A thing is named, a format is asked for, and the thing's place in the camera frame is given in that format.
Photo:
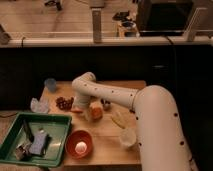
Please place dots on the green plastic tray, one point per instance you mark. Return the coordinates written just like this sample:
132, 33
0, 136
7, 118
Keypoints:
56, 126

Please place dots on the orange carrot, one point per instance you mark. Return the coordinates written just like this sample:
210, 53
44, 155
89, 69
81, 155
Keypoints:
78, 111

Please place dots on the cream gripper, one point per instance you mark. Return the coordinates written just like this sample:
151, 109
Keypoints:
87, 113

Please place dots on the white paper cup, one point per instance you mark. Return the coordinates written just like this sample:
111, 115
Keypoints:
127, 138

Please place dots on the black monitor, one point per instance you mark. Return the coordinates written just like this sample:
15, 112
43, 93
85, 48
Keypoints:
163, 15

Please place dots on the wooden cutting board table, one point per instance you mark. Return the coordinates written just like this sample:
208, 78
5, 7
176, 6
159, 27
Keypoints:
106, 146

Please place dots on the yellow banana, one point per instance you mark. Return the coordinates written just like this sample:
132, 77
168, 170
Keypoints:
118, 119

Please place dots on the red bowl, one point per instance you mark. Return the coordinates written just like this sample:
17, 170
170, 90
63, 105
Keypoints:
76, 137

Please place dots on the crumpled clear plastic bag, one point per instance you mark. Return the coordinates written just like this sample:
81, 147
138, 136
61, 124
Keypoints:
39, 106

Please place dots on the black knife in tray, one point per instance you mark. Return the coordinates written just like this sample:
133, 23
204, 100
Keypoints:
28, 131

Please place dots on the orange apple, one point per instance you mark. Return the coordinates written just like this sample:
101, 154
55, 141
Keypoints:
96, 113

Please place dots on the blue sponge block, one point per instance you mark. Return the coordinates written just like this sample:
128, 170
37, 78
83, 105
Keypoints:
38, 144

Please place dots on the blue plastic cup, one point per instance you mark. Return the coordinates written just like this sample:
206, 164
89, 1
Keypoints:
50, 84

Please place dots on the crumpled foil piece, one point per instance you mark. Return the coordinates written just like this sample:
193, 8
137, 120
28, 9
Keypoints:
22, 151

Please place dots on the small steel cup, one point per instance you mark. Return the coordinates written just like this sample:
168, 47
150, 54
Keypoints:
106, 104

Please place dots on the dark red grapes bunch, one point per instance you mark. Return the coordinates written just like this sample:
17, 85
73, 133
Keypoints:
64, 104

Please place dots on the white egg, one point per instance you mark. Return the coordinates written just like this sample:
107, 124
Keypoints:
81, 147

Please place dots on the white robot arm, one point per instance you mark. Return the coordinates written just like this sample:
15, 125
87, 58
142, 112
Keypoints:
163, 146

